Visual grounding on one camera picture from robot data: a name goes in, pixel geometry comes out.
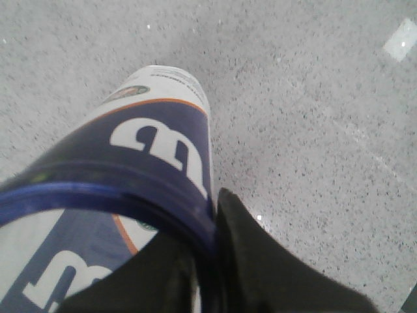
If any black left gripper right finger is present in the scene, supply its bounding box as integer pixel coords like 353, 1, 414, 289
197, 188, 377, 312

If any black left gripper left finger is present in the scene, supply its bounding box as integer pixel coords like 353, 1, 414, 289
57, 233, 195, 312

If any white blue tennis ball can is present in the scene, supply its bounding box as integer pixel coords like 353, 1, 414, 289
1, 65, 216, 312

